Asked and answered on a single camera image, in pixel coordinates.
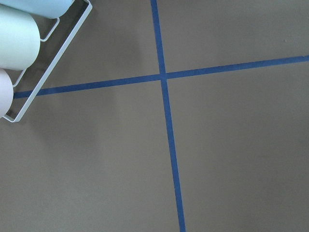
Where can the light blue cup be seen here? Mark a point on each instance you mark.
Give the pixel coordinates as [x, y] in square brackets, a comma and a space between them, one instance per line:
[46, 8]

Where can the white wire cup rack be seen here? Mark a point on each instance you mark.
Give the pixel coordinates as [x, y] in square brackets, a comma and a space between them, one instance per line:
[30, 82]

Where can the mint green cup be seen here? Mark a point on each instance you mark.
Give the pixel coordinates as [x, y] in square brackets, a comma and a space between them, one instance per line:
[19, 39]

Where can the pale pink cup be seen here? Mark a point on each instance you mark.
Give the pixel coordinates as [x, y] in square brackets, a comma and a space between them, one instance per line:
[6, 92]

